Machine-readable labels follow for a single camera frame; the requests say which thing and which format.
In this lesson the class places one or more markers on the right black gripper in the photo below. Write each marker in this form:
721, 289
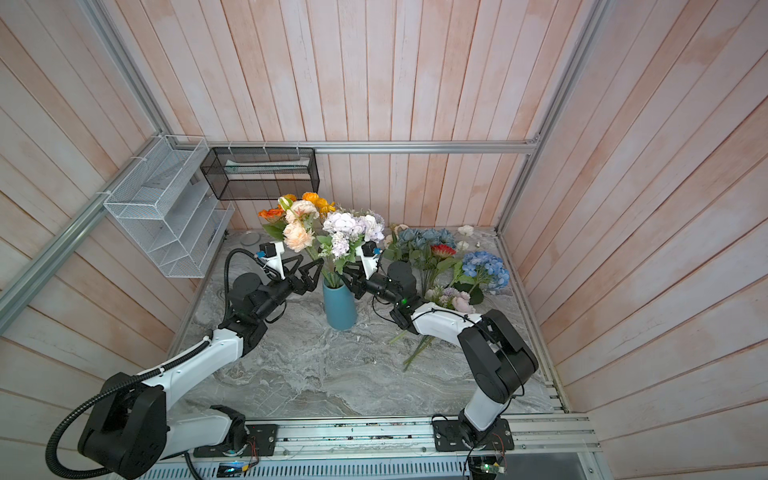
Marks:
361, 283

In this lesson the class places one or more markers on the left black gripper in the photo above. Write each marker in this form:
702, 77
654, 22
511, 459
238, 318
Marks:
299, 275

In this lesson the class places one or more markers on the teal ceramic vase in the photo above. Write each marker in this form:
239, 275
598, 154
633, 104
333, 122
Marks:
339, 307

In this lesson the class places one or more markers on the lilac pompom flower spray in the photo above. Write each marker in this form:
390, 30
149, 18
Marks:
342, 233

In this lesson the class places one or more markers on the peach rose spray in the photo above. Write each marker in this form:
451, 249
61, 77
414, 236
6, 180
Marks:
299, 218

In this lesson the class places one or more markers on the orange gerbera stem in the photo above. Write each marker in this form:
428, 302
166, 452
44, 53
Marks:
273, 222

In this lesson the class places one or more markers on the yellow poppy spray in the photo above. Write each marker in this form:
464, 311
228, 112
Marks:
315, 204

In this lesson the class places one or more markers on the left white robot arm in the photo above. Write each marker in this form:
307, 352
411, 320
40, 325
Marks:
128, 429

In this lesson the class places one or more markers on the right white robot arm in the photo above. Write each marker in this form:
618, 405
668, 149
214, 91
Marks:
500, 360

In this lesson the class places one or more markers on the clear glass vase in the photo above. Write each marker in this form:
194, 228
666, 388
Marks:
250, 238

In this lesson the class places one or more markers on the dusty blue rose bunch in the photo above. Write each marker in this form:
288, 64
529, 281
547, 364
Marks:
413, 246

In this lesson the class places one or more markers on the red gerbera stem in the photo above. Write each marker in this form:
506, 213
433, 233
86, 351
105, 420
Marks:
442, 251

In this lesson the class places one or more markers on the blue hydrangea stem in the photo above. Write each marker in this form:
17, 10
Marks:
480, 273

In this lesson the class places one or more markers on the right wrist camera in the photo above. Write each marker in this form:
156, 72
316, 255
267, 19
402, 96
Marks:
369, 255

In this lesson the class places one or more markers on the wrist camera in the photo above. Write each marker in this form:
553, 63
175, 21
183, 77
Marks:
369, 255
270, 259

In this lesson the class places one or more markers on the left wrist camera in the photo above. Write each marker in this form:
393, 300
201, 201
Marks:
270, 259

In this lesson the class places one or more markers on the black mesh wall basket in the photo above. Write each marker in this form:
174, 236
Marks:
260, 173

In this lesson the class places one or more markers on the white wire shelf rack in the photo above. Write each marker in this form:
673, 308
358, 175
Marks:
169, 210

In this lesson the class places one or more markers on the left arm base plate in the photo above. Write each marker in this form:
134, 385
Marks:
252, 441

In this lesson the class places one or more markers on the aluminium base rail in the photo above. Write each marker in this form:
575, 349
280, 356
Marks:
402, 447

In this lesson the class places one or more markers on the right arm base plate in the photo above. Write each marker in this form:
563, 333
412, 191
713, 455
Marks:
458, 435

